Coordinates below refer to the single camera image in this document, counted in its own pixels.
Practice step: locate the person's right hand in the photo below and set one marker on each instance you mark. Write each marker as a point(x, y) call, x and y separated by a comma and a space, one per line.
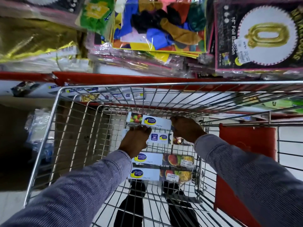
point(187, 128)

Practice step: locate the person's left hand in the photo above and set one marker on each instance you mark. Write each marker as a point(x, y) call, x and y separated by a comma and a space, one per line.
point(133, 144)

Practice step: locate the person's left fingers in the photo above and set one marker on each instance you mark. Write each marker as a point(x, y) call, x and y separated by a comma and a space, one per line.
point(141, 130)

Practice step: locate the person's right fingers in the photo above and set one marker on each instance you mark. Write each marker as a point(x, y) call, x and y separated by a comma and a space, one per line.
point(178, 121)

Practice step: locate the cling film box fruit print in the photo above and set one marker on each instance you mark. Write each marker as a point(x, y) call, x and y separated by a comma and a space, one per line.
point(163, 159)
point(156, 121)
point(151, 174)
point(158, 138)

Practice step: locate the person's right forearm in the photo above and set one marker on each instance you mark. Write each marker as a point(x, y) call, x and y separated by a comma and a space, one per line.
point(248, 177)

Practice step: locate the person's left forearm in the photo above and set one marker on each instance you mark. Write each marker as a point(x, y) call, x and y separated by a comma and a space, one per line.
point(75, 191)

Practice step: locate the strip of shelf price labels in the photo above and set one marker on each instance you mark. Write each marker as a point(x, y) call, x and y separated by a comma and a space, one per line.
point(123, 95)

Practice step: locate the stack of clear party packets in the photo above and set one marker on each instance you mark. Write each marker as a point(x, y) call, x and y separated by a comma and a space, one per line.
point(146, 61)

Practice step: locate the red cart seat flap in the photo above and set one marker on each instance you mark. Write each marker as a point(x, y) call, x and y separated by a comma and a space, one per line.
point(246, 144)

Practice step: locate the person's left leg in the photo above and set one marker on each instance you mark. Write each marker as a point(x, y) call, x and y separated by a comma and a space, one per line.
point(130, 208)

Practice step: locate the person's leg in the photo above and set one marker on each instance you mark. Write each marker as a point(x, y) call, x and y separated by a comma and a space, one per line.
point(182, 212)
point(130, 208)

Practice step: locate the person's right leg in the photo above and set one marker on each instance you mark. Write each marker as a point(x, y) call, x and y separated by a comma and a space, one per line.
point(182, 212)

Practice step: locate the multicoloured balloon packet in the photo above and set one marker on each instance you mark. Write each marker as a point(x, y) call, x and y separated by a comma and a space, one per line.
point(161, 23)

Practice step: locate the blue and white plastic packs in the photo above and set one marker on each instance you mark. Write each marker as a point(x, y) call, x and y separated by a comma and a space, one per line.
point(39, 134)

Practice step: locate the gold zero foil balloon packet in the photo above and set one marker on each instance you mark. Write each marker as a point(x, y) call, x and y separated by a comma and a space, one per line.
point(265, 37)

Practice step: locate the green balloon packet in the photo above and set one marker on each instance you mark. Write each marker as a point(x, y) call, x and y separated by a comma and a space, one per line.
point(95, 14)

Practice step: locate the dark wrapped packet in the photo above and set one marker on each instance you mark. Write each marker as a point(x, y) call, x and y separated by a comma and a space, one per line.
point(23, 88)

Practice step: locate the brown cardboard box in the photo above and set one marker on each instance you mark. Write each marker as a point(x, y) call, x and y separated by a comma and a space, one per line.
point(16, 148)

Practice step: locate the black and white balloon packet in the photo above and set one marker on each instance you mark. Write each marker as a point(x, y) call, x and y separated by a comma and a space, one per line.
point(37, 7)

